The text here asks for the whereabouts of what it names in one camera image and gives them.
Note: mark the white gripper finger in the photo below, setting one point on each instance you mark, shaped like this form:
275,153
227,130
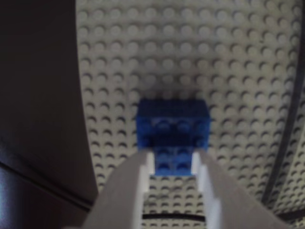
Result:
121,198
228,205

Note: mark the blue lego cube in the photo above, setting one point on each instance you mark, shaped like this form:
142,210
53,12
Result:
174,124

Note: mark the grey studded lego baseplate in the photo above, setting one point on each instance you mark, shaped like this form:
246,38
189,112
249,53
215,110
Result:
190,59

